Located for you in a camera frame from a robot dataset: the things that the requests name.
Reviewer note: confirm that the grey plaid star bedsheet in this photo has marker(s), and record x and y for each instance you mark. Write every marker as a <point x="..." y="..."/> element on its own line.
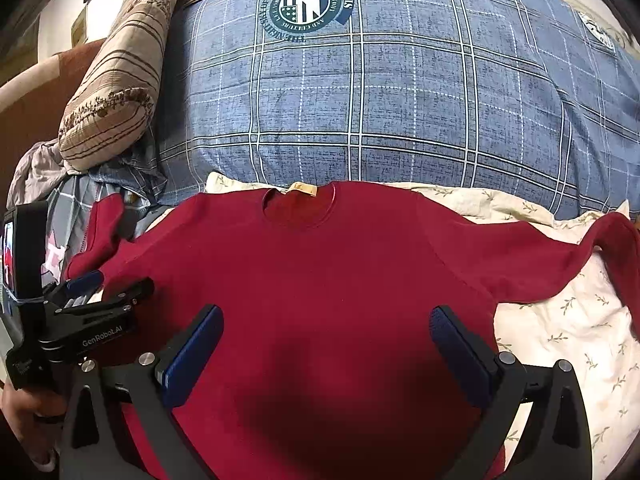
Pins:
<point x="69" y="209"/>

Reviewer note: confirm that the grey crumpled cloth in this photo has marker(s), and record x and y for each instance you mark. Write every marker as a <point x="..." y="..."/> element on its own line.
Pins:
<point x="37" y="173"/>

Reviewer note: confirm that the blue plaid quilt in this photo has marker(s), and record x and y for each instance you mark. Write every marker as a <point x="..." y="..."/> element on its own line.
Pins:
<point x="527" y="97"/>

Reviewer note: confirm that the red knit sweater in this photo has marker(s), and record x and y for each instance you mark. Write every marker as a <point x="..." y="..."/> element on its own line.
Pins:
<point x="326" y="369"/>

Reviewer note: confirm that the brown wooden headboard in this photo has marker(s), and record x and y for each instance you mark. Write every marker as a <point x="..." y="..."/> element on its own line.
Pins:
<point x="33" y="103"/>

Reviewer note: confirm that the beige striped pillow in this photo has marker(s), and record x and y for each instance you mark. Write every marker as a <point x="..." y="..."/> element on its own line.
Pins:
<point x="116" y="100"/>

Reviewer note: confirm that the cream leaf-print blanket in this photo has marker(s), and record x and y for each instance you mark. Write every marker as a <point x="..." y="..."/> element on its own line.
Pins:
<point x="586" y="322"/>

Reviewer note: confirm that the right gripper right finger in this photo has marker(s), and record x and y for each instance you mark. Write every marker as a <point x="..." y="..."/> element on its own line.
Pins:
<point x="555" y="443"/>

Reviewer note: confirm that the person's left hand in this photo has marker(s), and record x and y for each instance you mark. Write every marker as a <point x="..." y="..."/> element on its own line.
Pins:
<point x="35" y="417"/>

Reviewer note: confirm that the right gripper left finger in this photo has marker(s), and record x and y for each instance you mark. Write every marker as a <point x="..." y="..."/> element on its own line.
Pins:
<point x="155" y="384"/>

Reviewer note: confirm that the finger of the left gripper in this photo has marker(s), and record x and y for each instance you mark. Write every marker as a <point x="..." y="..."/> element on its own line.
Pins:
<point x="87" y="284"/>

